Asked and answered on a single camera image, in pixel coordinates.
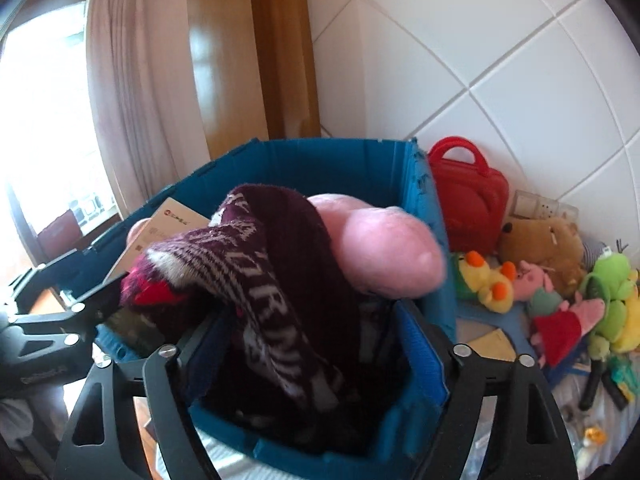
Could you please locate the grey striped cloth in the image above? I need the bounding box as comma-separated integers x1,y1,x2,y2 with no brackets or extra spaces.
581,239,609,269

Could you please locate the small pink pig plush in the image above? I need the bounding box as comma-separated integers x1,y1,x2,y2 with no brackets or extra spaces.
515,260,557,302

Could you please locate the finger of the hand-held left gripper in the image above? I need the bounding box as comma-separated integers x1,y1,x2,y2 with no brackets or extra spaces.
9,280,126,343
0,249,97,311

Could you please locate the green fabric pouch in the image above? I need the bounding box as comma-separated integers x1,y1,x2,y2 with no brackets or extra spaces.
579,271,609,307

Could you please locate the yellow mouse plush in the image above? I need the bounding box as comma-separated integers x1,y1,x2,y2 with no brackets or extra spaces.
607,269,640,354

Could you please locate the white wall outlet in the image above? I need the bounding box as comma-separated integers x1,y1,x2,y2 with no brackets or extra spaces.
506,189,579,222

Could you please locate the dark blue fuzzy cloth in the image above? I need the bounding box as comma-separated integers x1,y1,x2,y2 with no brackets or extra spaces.
542,339,592,377

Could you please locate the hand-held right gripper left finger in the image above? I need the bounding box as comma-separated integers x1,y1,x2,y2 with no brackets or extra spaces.
54,310,236,480

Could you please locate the yellow sticky note pad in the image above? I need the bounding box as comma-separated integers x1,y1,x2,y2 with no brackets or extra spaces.
456,328,519,362

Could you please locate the pig plush red dress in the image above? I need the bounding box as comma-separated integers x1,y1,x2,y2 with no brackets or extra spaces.
529,287,609,369

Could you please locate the striped white table cloth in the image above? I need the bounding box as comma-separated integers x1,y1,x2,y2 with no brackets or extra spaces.
155,305,633,480

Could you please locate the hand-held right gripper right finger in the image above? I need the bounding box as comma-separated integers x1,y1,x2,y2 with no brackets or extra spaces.
392,300,579,480

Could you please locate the brown capybara plush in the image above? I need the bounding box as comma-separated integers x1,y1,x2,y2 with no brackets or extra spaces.
496,216,587,297

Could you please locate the maroon knit hat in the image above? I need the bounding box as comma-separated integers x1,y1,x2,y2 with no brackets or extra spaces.
119,184,397,442

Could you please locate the pink starfish plush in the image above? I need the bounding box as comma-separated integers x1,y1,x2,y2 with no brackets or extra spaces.
306,191,449,299

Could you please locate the teal plastic toy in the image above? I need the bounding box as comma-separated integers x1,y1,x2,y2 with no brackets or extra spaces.
606,359,634,397

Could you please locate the blue plastic storage crate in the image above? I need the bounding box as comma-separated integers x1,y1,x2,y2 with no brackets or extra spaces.
62,137,457,467

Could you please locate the green frog plush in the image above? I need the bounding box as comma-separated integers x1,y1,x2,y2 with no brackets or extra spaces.
579,244,635,362

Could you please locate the dark wooden chair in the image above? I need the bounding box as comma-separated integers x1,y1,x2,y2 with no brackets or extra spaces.
36,206,85,252

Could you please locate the window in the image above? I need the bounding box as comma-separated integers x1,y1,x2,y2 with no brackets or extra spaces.
0,2,123,266

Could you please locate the blue plastic hanger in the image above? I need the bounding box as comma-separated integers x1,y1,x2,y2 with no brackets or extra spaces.
454,304,532,332

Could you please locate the yellow green duck plush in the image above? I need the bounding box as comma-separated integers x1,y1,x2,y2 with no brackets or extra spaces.
451,251,519,314

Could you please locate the red handbag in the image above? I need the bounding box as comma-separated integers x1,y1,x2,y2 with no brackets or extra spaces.
427,135,512,257

